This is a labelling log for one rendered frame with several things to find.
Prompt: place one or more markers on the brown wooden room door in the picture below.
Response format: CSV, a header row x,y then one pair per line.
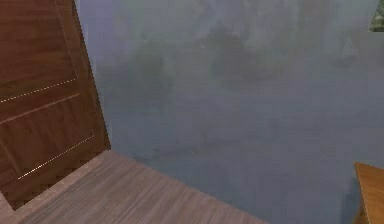
x,y
43,93

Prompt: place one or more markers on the orange wooden table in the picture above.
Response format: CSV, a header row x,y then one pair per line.
x,y
371,193

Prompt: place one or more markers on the window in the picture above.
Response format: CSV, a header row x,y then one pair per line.
x,y
378,20

